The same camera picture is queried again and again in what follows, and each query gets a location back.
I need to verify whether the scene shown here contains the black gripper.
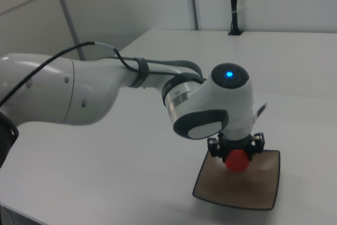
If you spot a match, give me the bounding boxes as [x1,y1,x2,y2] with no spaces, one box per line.
[206,132,265,163]

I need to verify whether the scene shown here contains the red apple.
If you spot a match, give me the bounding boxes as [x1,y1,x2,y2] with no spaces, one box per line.
[225,150,250,172]

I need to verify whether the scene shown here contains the square brown ceramic plate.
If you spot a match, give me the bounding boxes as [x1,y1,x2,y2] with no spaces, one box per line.
[192,150,281,211]

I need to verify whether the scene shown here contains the black pole with base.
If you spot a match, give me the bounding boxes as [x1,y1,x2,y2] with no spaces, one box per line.
[227,0,244,36]

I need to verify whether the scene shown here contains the grey metal frame post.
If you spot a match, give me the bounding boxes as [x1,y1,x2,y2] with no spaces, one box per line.
[49,0,88,62]
[187,0,199,31]

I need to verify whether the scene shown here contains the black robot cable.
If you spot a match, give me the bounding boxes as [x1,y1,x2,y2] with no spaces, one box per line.
[0,41,206,105]

